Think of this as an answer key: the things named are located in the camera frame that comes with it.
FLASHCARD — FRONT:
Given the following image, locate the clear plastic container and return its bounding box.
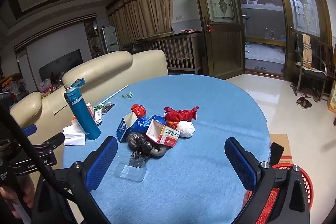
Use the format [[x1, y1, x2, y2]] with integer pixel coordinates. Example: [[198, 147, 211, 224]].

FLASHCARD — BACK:
[[114, 155, 147, 182]]

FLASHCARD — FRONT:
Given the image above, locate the black plastic bag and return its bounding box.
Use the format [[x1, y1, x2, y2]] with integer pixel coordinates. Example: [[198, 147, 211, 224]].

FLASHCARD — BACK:
[[126, 132, 167, 159]]

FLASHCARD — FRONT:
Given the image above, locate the blue toothpaste box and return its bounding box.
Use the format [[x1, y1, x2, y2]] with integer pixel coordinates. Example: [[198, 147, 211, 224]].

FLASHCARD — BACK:
[[116, 112, 138, 142]]

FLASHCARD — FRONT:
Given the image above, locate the blue plastic bag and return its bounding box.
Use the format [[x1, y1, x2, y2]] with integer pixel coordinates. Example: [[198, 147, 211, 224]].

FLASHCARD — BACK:
[[126, 115, 166, 134]]

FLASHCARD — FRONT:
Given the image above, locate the small red plastic bag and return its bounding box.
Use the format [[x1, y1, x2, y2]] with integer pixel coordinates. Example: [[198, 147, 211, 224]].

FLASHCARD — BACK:
[[131, 104, 146, 118]]

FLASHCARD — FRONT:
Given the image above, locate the red white medicine box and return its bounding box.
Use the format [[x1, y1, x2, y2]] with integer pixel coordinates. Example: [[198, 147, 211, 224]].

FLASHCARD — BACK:
[[146, 120, 180, 147]]

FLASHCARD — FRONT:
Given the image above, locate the white plastic bag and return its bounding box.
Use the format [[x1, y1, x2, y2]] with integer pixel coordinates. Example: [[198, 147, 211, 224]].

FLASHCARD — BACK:
[[176, 121, 195, 138]]

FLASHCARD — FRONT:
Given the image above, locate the red knotted cloth bag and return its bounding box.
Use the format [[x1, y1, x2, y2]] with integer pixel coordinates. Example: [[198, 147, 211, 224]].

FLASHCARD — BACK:
[[164, 106, 199, 122]]

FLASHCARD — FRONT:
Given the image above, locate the left hand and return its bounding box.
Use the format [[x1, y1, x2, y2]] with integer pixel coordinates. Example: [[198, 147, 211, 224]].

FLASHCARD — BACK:
[[1, 176, 35, 219]]

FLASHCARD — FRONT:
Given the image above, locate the cream leather sofa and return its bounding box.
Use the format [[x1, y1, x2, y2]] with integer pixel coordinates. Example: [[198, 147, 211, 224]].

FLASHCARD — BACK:
[[10, 49, 169, 169]]

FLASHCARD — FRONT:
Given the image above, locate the teal water bottle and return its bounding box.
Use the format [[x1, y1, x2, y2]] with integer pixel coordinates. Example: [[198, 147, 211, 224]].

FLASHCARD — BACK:
[[64, 78, 101, 140]]

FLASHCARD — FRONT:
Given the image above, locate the white tissue stack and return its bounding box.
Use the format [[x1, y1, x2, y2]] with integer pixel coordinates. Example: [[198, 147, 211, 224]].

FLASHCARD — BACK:
[[63, 123, 86, 146]]

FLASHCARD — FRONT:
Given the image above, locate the small white medicine box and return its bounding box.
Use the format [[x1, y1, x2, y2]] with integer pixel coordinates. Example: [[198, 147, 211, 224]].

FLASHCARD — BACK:
[[93, 109, 102, 125]]

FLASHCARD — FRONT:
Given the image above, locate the flat cardboard on floor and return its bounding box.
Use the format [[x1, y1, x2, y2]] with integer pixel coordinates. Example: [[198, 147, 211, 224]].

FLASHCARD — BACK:
[[269, 134, 293, 165]]

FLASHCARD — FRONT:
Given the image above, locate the dark foil packet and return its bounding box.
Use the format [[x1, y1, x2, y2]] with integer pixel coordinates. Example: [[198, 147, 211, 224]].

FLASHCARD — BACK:
[[101, 102, 115, 115]]

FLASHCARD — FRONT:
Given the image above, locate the orange white box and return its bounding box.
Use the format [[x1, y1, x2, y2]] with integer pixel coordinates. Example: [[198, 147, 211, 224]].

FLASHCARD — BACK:
[[71, 116, 79, 126]]

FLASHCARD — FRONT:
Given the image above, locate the red plastic basket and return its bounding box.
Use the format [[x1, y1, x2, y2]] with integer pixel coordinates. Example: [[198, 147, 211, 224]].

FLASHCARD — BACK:
[[242, 162, 314, 223]]

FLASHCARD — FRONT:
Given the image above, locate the black television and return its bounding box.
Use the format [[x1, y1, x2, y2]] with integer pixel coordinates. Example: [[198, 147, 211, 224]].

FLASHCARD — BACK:
[[39, 49, 83, 83]]

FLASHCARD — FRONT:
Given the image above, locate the green candy wrapper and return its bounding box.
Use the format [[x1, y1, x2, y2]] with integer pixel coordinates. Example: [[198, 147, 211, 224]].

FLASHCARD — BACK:
[[122, 92, 133, 98]]

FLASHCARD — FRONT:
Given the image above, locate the blue tablecloth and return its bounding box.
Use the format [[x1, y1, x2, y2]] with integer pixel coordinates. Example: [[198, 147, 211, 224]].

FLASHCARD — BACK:
[[63, 75, 270, 223]]

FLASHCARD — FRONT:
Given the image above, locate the white stick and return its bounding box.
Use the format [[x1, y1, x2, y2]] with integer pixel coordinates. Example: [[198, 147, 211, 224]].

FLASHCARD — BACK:
[[97, 84, 129, 105]]

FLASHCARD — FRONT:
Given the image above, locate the pair of slippers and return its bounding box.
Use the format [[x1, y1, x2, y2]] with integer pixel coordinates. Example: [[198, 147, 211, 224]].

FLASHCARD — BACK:
[[296, 96, 312, 109]]

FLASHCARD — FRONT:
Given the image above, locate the yellow cardboard box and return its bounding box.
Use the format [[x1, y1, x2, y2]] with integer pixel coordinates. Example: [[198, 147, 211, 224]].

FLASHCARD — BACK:
[[327, 81, 336, 113]]

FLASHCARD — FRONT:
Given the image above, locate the white air conditioner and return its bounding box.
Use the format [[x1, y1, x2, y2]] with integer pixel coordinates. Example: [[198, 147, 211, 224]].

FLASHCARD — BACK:
[[102, 26, 120, 53]]

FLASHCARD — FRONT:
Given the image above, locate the black metal chair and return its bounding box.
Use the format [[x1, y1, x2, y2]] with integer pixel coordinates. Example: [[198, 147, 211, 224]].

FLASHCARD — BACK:
[[294, 34, 327, 102]]

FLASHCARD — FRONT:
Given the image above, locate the striped scarf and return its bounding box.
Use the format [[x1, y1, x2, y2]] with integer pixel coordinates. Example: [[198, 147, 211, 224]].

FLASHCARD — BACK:
[[302, 34, 313, 69]]

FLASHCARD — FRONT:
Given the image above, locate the wooden radiator cover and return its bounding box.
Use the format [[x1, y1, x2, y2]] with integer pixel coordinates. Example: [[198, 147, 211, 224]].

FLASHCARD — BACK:
[[135, 31, 205, 75]]

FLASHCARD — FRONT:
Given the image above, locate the beige striped curtain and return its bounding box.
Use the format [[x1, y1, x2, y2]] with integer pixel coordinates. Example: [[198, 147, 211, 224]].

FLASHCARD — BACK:
[[106, 0, 173, 48]]

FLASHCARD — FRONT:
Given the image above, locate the right wooden glass door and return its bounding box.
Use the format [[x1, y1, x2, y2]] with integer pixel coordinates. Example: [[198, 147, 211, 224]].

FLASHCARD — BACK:
[[283, 0, 331, 81]]

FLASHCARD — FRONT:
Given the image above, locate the open wooden glass door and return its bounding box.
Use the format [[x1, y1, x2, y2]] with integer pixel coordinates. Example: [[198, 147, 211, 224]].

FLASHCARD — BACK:
[[197, 0, 245, 80]]

